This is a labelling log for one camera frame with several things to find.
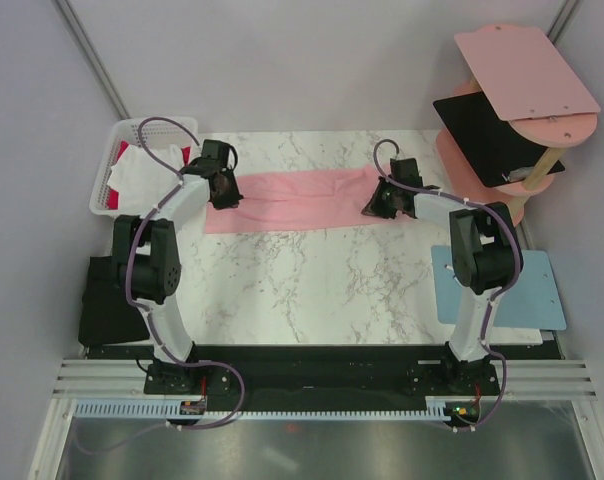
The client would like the black board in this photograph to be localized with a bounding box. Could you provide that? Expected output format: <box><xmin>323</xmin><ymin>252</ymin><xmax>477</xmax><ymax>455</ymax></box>
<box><xmin>433</xmin><ymin>92</ymin><xmax>546</xmax><ymax>188</ymax></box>

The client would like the pink t shirt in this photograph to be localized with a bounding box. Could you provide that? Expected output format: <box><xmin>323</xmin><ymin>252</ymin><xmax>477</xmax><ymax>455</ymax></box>
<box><xmin>205</xmin><ymin>166</ymin><xmax>386</xmax><ymax>234</ymax></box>

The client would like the white t shirt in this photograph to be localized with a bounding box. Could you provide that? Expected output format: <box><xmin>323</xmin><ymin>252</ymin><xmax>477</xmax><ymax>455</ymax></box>
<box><xmin>108</xmin><ymin>142</ymin><xmax>189</xmax><ymax>214</ymax></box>

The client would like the white plastic basket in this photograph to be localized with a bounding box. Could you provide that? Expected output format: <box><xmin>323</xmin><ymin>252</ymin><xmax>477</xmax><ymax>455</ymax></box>
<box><xmin>89</xmin><ymin>117</ymin><xmax>199</xmax><ymax>217</ymax></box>

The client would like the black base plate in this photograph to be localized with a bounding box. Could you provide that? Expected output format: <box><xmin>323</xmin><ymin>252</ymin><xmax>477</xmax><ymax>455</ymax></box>
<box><xmin>84</xmin><ymin>343</ymin><xmax>503</xmax><ymax>414</ymax></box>

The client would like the pink tiered shelf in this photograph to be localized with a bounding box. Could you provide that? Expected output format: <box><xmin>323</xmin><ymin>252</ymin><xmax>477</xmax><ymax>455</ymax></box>
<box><xmin>436</xmin><ymin>24</ymin><xmax>601</xmax><ymax>223</ymax></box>

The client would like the white cable duct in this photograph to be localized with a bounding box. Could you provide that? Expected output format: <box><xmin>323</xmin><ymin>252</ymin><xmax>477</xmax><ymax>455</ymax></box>
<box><xmin>74</xmin><ymin>399</ymin><xmax>479</xmax><ymax>421</ymax></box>

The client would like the light blue mat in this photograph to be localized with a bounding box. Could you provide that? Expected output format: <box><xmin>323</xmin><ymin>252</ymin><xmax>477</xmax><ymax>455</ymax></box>
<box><xmin>431</xmin><ymin>245</ymin><xmax>567</xmax><ymax>330</ymax></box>

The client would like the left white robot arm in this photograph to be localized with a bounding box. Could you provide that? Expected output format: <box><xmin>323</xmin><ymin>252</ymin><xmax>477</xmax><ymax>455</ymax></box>
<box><xmin>111</xmin><ymin>140</ymin><xmax>243</xmax><ymax>395</ymax></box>

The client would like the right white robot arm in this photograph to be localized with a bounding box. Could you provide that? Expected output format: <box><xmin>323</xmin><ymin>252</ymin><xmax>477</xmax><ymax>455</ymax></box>
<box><xmin>363</xmin><ymin>158</ymin><xmax>523</xmax><ymax>394</ymax></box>

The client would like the black t shirt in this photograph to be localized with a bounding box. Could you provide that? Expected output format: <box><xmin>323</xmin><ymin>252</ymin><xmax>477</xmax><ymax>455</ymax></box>
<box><xmin>78</xmin><ymin>257</ymin><xmax>150</xmax><ymax>348</ymax></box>

